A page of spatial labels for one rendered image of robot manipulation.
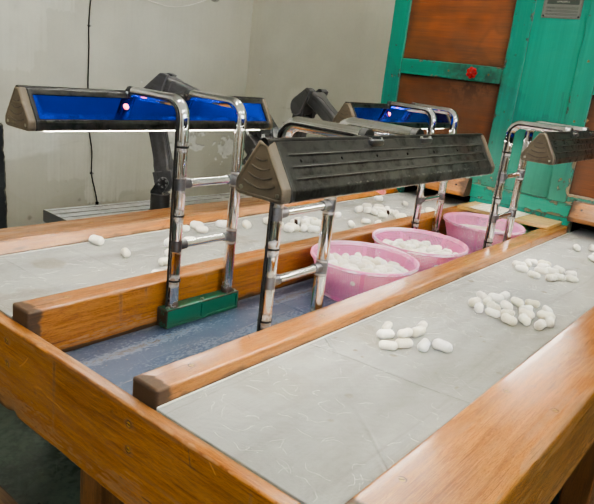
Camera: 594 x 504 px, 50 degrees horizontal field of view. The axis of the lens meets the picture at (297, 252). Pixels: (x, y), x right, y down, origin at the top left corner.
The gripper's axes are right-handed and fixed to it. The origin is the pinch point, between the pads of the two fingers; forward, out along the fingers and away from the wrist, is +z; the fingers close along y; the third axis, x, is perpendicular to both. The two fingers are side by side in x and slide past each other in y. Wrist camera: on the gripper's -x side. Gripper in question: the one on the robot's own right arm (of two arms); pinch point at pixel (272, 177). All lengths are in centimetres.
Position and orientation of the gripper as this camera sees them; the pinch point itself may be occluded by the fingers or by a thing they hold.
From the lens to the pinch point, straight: 195.4
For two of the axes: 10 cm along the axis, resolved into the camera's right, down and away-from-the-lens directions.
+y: 6.3, -1.6, 7.6
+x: -5.8, 5.6, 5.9
